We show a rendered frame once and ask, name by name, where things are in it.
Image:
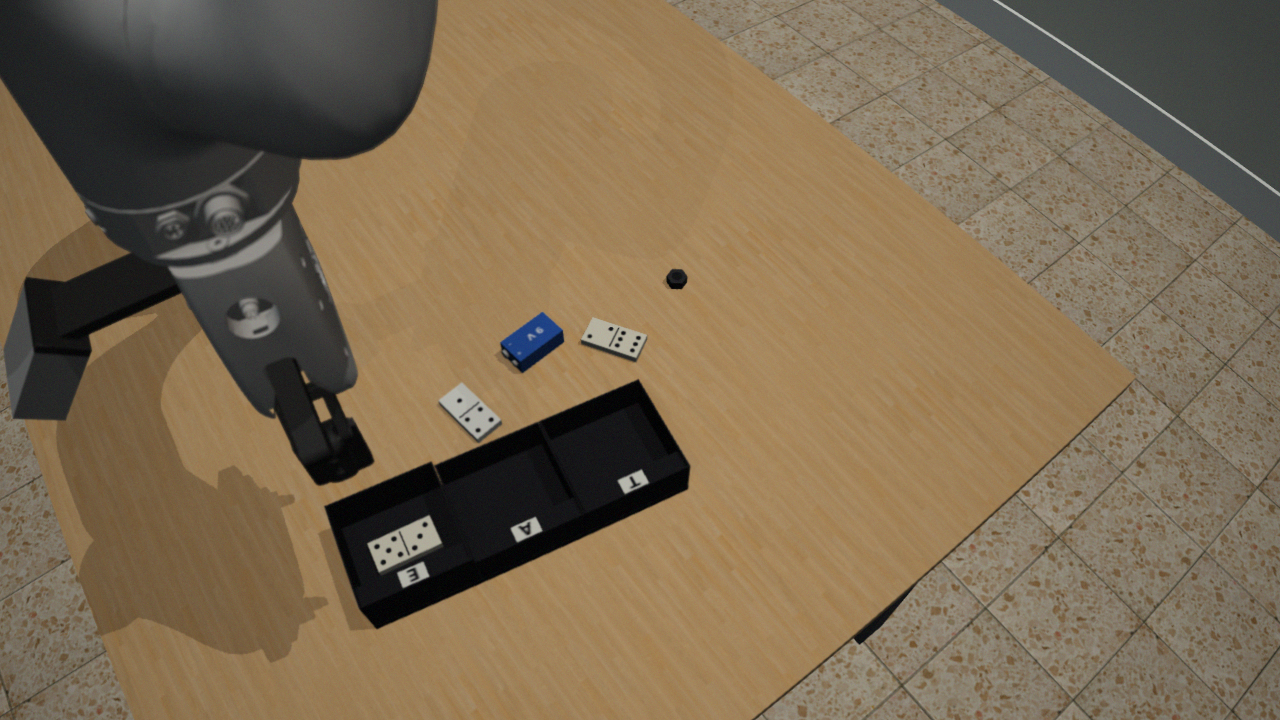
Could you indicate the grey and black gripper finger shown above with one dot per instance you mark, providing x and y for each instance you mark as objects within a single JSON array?
[{"x": 315, "y": 442}]

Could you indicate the white domino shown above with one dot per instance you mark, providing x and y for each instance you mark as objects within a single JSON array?
[
  {"x": 614, "y": 339},
  {"x": 405, "y": 545},
  {"x": 470, "y": 412}
]

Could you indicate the black three-compartment bin rack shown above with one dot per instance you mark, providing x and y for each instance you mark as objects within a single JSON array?
[{"x": 544, "y": 467}]

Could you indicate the blue nine-volt battery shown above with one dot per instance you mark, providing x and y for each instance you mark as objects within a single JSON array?
[{"x": 532, "y": 342}]

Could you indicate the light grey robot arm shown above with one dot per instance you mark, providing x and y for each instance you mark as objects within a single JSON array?
[{"x": 116, "y": 90}]

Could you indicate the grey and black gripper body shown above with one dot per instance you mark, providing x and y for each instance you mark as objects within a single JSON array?
[{"x": 265, "y": 260}]

